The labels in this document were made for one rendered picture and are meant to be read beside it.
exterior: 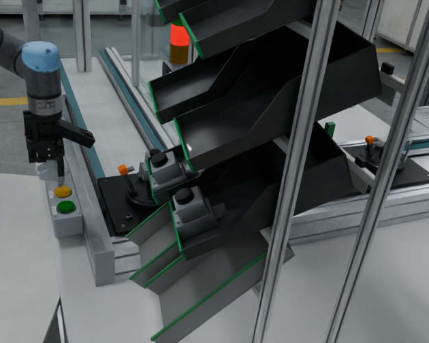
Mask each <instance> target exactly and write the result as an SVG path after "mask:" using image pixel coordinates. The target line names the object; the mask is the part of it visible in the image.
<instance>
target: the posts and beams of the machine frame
mask: <svg viewBox="0 0 429 343"><path fill-rule="evenodd" d="M383 1H384V0H368V2H367V5H366V10H365V13H364V18H363V21H362V26H361V29H360V35H361V36H362V37H363V38H365V39H367V40H368V41H369V42H371V43H372V42H373V39H374V36H375V31H376V28H377V24H378V21H379V16H380V13H381V8H382V5H383Z"/></svg>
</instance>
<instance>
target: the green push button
mask: <svg viewBox="0 0 429 343"><path fill-rule="evenodd" d="M74 208H75V206H74V203H73V202H72V201H62V202H60V203H59V204H58V211H60V212H62V213H68V212H71V211H73V210H74Z"/></svg>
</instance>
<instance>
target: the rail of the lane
mask: <svg viewBox="0 0 429 343"><path fill-rule="evenodd" d="M62 100H63V109H62V111H63V116H62V118H61V119H62V120H65V121H67V122H69V123H72V122H71V119H70V117H69V113H68V111H67V107H66V105H65V101H64V98H63V95H62ZM63 143H64V151H65V156H64V157H63V159H64V169H65V172H71V175H72V178H73V181H74V186H75V188H76V192H77V196H78V200H79V202H80V207H81V210H82V214H83V223H84V233H82V237H83V240H84V245H85V248H86V253H87V256H88V258H89V263H90V266H91V271H92V274H93V279H94V281H95V286H96V287H100V286H103V285H107V284H113V283H115V256H114V247H113V244H112V240H111V238H110V234H109V232H108V229H107V227H106V223H105V220H104V216H106V208H105V205H104V202H103V200H102V198H101V197H100V198H98V200H97V196H96V194H95V190H94V188H93V184H92V182H91V178H90V176H89V172H88V169H87V167H86V163H85V161H84V157H83V156H82V152H81V149H80V146H79V144H78V143H75V142H73V141H71V140H68V139H66V138H63Z"/></svg>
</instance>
